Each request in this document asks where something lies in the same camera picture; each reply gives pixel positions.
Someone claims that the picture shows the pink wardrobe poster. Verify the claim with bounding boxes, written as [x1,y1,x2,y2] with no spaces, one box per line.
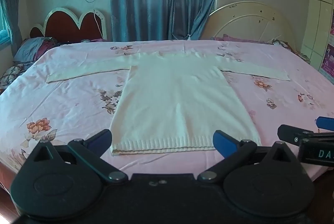
[321,8,334,77]

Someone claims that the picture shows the thin white charger cable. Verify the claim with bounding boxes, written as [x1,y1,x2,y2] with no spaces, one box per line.
[92,8,104,38]

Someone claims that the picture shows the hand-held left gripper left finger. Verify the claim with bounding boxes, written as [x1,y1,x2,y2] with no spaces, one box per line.
[28,129,129,185]

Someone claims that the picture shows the blue pillow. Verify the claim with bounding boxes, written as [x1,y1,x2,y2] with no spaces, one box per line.
[13,37,58,62]

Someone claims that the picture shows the cream round headboard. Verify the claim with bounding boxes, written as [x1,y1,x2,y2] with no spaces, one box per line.
[209,1,296,51]

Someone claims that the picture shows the cream wardrobe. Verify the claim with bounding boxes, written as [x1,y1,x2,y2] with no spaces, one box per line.
[300,0,334,78]

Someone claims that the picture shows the diamond-patterned pillow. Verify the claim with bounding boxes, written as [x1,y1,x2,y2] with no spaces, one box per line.
[0,63,33,89]

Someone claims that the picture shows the pink floral bed sheet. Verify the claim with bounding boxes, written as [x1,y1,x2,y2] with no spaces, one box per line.
[0,40,334,188]

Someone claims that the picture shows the red heart-shaped headboard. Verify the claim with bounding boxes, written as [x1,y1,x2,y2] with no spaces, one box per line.
[29,7,108,42]

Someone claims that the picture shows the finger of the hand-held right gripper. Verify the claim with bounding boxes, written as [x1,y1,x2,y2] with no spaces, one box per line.
[277,124,315,147]
[315,117,334,133]

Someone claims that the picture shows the floral patterned pillow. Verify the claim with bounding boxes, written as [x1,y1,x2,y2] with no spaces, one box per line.
[273,39,295,52]

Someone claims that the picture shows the white knit sweater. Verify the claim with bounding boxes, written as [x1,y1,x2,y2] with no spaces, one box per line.
[46,52,291,157]

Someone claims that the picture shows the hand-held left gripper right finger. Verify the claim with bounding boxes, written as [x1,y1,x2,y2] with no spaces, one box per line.
[197,130,304,184]

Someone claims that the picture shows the window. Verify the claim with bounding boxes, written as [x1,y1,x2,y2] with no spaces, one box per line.
[0,2,12,44]

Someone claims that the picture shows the pink pillow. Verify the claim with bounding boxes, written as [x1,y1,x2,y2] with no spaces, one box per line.
[213,34,274,44]

